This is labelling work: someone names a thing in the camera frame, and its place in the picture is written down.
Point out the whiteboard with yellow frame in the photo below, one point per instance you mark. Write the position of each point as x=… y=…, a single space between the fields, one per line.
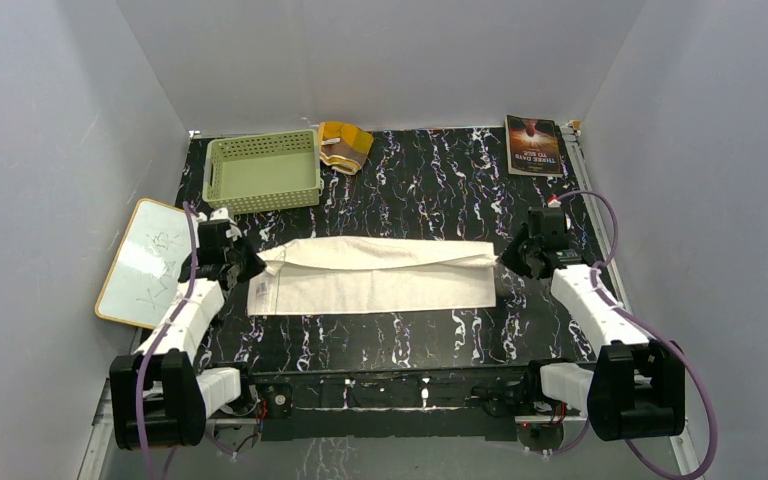
x=143 y=277

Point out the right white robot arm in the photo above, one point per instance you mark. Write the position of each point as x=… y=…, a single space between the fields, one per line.
x=636 y=388

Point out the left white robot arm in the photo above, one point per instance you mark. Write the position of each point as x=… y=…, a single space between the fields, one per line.
x=160 y=398

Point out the aluminium frame rail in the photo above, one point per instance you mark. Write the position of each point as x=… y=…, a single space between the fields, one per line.
x=505 y=393

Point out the white towel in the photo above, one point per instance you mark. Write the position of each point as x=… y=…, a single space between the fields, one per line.
x=363 y=275

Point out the green plastic basket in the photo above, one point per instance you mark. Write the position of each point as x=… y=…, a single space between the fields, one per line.
x=265 y=172

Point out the yellow brown folded cloth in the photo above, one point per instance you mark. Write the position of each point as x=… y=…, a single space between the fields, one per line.
x=343 y=147

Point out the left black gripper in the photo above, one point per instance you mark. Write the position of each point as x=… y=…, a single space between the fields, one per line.
x=256 y=265

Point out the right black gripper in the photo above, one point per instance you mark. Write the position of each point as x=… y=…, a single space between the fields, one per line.
x=509 y=259

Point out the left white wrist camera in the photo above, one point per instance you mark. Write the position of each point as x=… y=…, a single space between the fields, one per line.
x=221 y=216

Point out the book with dark cover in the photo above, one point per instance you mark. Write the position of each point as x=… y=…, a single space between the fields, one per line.
x=533 y=148

